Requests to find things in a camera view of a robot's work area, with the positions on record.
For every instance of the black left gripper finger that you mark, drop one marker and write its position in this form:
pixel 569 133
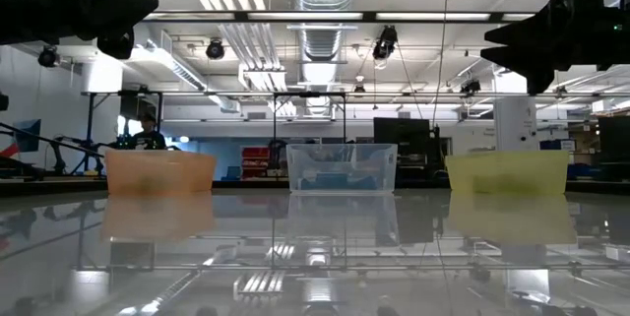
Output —
pixel 123 6

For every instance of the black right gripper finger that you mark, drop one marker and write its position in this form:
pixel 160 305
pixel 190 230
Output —
pixel 522 57
pixel 522 30

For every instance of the long blue block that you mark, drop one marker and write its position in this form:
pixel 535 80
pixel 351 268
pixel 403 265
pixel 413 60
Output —
pixel 331 181

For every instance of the black background robot arm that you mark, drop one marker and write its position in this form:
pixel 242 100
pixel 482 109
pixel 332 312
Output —
pixel 59 147

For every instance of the white pillar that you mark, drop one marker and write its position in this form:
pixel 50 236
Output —
pixel 516 124

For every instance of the yellow translucent bin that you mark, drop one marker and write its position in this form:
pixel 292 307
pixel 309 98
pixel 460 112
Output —
pixel 507 170

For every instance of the person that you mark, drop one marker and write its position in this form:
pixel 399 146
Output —
pixel 147 136

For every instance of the blue and red panel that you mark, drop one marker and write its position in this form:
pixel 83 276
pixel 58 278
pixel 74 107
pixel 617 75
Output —
pixel 27 134

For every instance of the black wide monitor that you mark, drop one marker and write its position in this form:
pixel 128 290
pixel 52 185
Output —
pixel 401 134

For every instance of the orange translucent bin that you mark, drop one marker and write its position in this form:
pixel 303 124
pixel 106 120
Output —
pixel 160 170

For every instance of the red storage bins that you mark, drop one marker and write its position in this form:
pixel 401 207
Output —
pixel 255 158

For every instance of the clear plastic bin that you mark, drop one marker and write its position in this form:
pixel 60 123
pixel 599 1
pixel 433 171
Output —
pixel 339 158

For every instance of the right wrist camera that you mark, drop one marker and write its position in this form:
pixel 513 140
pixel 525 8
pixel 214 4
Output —
pixel 540 83

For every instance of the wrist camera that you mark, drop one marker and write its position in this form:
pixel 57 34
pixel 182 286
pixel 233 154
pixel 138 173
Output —
pixel 540 83
pixel 118 43

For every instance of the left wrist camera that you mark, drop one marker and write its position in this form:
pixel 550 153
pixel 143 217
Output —
pixel 118 43

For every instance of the black ceiling-hung camera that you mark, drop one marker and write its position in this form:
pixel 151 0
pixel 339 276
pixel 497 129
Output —
pixel 47 56
pixel 215 49
pixel 471 86
pixel 385 43

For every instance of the black background rig frame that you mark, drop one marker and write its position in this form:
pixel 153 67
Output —
pixel 90 124

